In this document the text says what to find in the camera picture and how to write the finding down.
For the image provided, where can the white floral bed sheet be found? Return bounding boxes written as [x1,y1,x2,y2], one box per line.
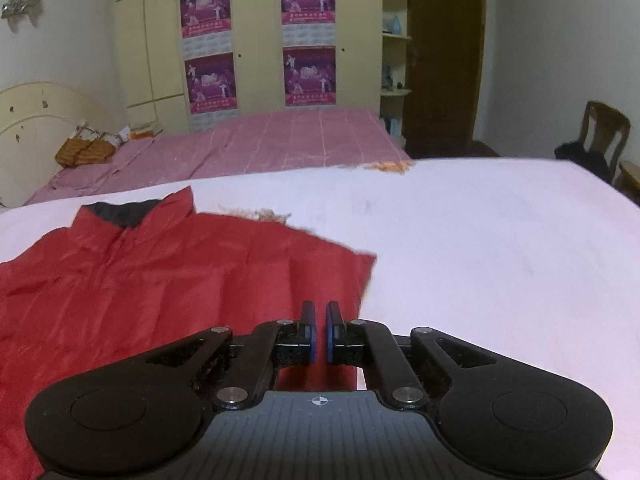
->
[1,159,639,479]

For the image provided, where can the cream bed headboard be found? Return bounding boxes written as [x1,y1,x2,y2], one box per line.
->
[0,81,116,208]

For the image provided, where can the lower right purple poster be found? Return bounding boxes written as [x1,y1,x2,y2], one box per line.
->
[283,46,336,107]

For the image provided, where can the wooden chair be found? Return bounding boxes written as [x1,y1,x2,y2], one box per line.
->
[579,101,631,183]

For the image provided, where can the corner open shelf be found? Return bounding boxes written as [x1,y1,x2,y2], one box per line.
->
[380,0,411,145]

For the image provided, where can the red down jacket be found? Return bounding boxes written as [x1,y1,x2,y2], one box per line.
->
[1,188,375,479]

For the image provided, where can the brown wooden door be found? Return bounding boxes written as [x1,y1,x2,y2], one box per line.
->
[402,0,486,158]

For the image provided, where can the dark clothes on chair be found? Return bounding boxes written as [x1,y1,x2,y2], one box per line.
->
[554,142,611,182]

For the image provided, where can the lower left purple poster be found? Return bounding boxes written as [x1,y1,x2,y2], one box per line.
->
[184,52,238,115]

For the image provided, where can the pink checked bed cover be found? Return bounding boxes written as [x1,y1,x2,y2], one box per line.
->
[27,107,409,204]

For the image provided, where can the cream yellow wardrobe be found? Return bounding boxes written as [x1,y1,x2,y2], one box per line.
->
[114,0,382,133]

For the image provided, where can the upper left purple poster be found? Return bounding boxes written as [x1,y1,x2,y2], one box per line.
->
[180,0,231,39]

